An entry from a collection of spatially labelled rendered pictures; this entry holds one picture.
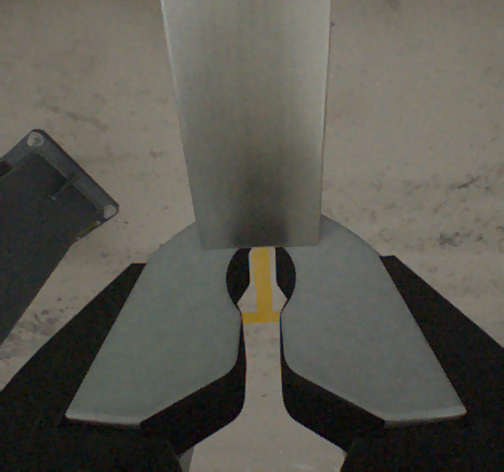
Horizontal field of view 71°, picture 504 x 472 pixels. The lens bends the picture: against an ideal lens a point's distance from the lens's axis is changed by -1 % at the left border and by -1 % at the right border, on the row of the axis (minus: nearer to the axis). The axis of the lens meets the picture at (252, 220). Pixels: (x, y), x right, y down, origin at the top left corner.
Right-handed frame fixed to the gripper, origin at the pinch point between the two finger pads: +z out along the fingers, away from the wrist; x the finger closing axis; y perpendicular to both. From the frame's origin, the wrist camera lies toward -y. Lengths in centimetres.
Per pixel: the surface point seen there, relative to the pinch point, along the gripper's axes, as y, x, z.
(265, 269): 75, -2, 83
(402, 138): 30, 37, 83
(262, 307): 93, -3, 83
